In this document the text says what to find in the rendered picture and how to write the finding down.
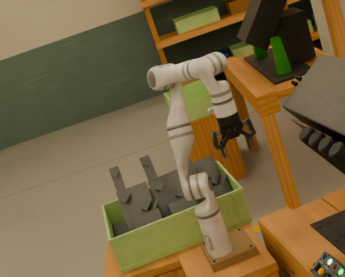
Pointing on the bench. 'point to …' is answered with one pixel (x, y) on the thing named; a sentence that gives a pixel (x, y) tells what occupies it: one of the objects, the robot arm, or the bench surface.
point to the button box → (332, 267)
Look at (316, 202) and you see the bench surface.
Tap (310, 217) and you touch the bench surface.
